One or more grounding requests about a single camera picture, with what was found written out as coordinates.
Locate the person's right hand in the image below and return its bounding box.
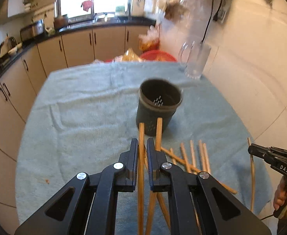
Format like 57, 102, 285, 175
273, 177, 287, 210

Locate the light blue towel table cover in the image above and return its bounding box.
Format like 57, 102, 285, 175
15, 60, 274, 235

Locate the black utensil holder cup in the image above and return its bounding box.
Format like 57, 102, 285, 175
136, 78, 183, 136

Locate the clear glass pitcher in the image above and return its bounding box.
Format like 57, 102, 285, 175
178, 41, 211, 80

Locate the red plastic basin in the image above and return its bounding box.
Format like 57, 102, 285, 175
140, 50, 177, 62

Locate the plastic bag on floor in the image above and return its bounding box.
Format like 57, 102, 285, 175
139, 26, 160, 52

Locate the hanging white plastic bag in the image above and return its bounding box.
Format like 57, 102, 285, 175
181, 0, 214, 38

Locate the silver rice cooker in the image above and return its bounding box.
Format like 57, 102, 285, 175
20, 19, 45, 42

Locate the brown clay pot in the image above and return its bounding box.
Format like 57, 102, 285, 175
53, 14, 69, 31

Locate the pink cloth at window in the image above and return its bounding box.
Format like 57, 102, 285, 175
81, 0, 94, 12

